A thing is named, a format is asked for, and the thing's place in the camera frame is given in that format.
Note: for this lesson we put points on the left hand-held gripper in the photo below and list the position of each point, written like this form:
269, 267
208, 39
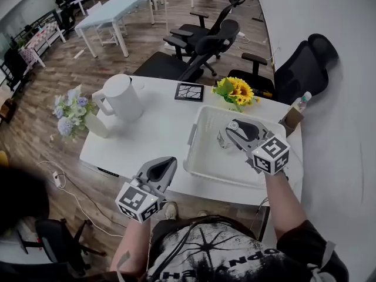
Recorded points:
135, 201

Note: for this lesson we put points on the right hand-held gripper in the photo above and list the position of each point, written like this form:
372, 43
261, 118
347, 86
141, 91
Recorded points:
273, 154

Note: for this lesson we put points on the small glass jar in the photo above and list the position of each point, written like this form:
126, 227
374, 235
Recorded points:
234, 125

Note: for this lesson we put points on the white plastic basket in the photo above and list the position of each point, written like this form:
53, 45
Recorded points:
205, 157

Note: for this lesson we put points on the person's left forearm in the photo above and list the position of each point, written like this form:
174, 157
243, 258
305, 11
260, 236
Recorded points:
132, 242

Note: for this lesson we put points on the person's right forearm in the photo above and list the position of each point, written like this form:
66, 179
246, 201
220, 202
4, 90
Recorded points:
285, 207

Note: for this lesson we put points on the white table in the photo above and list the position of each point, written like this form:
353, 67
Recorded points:
158, 145

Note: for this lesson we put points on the person's pale shoe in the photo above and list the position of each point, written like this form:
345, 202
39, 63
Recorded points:
202, 214
171, 211

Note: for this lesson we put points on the sunflower bouquet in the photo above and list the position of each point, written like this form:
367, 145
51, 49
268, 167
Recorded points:
238, 91

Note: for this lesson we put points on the yellow black tool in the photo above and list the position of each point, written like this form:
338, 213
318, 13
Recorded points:
264, 92

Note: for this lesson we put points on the brown cardboard holder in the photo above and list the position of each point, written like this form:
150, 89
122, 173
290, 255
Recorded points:
293, 119

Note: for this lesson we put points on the black power strip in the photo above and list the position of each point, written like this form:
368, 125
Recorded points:
108, 172

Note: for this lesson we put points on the plastic drink bottle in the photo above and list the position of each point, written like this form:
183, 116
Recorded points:
301, 101

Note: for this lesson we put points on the black framed picture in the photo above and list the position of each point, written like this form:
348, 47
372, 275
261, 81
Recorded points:
189, 93

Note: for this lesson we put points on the white ribbed vase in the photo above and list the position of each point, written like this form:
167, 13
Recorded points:
98, 126

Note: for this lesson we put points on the white electric kettle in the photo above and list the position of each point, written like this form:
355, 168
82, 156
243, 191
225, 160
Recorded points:
123, 98

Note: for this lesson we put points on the black wide-headrest office chair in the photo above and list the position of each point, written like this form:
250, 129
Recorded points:
302, 69

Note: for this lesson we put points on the white power strip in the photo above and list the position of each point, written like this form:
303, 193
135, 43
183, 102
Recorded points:
58, 179

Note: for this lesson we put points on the person's printed t-shirt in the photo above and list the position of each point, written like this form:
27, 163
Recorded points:
223, 254

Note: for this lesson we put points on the blue white flower bouquet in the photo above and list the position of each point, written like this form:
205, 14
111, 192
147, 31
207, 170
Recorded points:
70, 110

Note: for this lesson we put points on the black swivel chair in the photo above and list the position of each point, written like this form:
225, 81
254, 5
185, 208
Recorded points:
50, 236

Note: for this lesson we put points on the small white bar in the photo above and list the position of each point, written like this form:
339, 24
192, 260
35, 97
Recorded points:
79, 54

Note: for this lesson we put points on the yellow wooden chair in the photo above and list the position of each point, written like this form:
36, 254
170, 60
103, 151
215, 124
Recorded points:
3, 159

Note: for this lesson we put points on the pale blue table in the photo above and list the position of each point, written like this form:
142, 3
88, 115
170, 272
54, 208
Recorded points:
114, 7

